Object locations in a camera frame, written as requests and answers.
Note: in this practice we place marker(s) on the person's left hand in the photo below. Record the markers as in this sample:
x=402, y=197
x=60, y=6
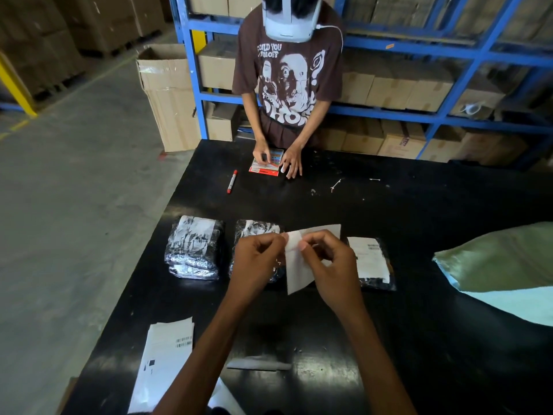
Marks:
x=250, y=265

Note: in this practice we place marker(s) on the person's right hand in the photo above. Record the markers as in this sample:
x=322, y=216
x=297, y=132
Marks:
x=339, y=276

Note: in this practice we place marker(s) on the person's left thumb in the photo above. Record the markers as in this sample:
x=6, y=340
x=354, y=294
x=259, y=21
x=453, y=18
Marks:
x=274, y=251

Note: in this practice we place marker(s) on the person's right thumb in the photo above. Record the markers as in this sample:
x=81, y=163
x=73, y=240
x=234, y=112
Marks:
x=314, y=254

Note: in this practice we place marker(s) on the white label sheet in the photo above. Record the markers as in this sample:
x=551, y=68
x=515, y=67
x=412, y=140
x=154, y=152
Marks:
x=298, y=272

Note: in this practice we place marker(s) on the person's left forearm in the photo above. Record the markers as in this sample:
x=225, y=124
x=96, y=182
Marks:
x=203, y=358

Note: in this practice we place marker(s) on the person's right forearm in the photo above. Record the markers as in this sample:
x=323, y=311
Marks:
x=376, y=363

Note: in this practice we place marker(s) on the wrapped black garment packet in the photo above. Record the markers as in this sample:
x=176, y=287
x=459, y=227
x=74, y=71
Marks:
x=252, y=229

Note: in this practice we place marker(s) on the labelled black garment packet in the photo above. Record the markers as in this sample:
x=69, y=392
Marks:
x=371, y=259

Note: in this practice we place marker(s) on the stack of wrapped black garments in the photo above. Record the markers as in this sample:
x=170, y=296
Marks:
x=193, y=248

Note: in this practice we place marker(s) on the red marker pen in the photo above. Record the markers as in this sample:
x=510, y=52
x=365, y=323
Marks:
x=232, y=181

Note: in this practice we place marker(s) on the red sticker card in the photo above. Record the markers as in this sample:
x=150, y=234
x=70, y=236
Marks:
x=264, y=167

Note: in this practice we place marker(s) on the white backing paper strip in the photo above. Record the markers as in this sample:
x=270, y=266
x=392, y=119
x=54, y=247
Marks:
x=259, y=364

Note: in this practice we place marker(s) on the white printed paper sheets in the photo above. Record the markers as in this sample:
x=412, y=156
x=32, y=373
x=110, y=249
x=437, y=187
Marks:
x=162, y=358

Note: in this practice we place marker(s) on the plain white paper sheet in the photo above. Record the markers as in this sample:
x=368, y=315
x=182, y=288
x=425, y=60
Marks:
x=224, y=399

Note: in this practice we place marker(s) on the blue metal shelf rack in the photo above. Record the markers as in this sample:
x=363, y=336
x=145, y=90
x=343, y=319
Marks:
x=432, y=116

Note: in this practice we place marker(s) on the row of brown cardboard boxes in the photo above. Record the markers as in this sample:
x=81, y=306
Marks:
x=389, y=88

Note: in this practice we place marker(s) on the tall open cardboard box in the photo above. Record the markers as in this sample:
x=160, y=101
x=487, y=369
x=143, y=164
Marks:
x=170, y=99

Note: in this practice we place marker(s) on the green woven sack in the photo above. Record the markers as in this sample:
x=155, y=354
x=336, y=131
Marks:
x=501, y=259

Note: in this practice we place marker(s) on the white tape roll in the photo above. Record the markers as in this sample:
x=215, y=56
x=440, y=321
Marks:
x=471, y=108

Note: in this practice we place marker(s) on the white head-mounted headset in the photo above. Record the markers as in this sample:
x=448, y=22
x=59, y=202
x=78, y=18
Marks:
x=291, y=21

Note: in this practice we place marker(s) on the palletized cardboard carton stacks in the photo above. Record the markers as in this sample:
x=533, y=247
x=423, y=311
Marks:
x=52, y=34

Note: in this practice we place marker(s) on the yellow metal guard post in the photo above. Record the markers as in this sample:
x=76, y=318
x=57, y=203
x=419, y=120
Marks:
x=16, y=88

